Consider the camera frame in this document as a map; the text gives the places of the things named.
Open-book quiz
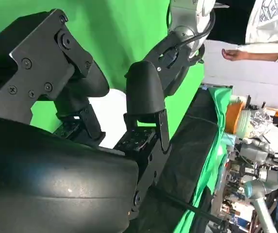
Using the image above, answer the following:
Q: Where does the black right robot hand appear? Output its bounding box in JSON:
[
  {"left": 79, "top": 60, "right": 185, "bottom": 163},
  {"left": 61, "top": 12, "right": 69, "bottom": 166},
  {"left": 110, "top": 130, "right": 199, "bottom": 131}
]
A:
[{"left": 0, "top": 8, "right": 171, "bottom": 233}]

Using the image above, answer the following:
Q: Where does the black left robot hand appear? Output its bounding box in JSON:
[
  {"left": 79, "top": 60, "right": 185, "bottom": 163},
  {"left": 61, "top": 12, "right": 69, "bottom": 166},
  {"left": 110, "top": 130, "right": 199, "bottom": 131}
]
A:
[{"left": 142, "top": 40, "right": 198, "bottom": 97}]

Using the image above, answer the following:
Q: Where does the person's hand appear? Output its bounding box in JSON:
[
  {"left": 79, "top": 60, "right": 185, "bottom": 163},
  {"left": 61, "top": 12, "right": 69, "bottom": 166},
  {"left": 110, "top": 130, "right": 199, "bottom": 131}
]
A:
[{"left": 221, "top": 48, "right": 241, "bottom": 61}]

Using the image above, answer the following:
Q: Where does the green table cloth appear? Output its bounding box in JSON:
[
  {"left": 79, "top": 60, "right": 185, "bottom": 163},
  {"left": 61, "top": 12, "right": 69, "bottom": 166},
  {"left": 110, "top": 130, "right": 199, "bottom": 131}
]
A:
[{"left": 0, "top": 0, "right": 205, "bottom": 133}]

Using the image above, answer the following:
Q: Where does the black backdrop cloth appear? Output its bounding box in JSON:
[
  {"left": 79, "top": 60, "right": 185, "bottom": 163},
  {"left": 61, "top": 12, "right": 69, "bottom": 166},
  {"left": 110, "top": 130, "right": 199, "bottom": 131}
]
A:
[{"left": 128, "top": 87, "right": 228, "bottom": 233}]

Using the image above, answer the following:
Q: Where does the orange container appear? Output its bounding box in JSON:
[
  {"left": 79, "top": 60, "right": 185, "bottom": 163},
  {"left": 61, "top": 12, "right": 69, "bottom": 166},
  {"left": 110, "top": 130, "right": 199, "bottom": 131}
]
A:
[{"left": 226, "top": 103, "right": 244, "bottom": 134}]

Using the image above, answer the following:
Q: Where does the lilac plate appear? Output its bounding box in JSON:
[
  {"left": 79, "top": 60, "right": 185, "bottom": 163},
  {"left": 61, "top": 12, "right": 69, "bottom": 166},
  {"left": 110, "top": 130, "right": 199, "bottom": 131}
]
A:
[{"left": 90, "top": 88, "right": 127, "bottom": 149}]

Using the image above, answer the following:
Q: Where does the light green sheet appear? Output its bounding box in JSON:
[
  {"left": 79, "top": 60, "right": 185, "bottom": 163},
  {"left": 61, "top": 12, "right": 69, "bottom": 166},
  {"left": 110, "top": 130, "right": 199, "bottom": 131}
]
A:
[{"left": 177, "top": 87, "right": 235, "bottom": 233}]

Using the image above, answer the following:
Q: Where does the crumpled silver foil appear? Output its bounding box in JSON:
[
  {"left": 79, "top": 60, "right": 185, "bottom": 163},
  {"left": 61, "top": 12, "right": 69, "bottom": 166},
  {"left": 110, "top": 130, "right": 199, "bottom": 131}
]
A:
[{"left": 249, "top": 108, "right": 275, "bottom": 136}]

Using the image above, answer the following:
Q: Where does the person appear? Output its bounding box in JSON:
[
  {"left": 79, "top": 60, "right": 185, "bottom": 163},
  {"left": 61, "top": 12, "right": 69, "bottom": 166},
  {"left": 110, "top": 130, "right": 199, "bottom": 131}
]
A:
[{"left": 245, "top": 0, "right": 278, "bottom": 64}]

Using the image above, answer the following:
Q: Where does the grey machine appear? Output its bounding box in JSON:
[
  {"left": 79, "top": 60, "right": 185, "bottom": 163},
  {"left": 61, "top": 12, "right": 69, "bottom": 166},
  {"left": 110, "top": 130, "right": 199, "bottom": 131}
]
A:
[{"left": 235, "top": 137, "right": 278, "bottom": 168}]

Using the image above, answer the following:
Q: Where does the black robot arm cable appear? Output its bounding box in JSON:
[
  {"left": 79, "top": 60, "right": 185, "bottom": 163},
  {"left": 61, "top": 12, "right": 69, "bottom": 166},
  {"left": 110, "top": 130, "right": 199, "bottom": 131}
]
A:
[{"left": 177, "top": 9, "right": 216, "bottom": 49}]

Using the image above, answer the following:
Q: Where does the thin black cable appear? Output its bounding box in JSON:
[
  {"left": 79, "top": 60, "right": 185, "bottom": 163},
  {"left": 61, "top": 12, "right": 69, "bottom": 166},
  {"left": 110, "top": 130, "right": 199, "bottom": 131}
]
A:
[{"left": 153, "top": 188, "right": 223, "bottom": 225}]

